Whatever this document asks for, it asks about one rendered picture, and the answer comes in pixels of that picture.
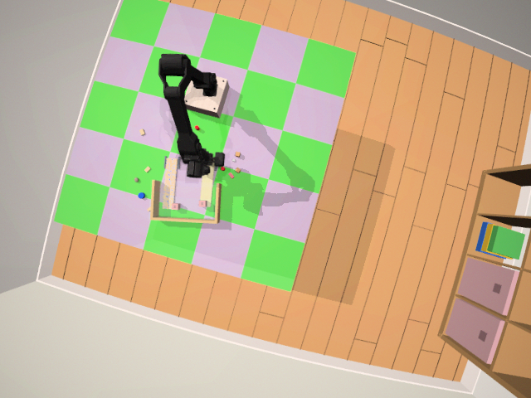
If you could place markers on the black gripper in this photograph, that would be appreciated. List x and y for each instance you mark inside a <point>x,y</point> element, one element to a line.
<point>218,160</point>

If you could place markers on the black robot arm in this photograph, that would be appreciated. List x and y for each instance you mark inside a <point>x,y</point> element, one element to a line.
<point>190,149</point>

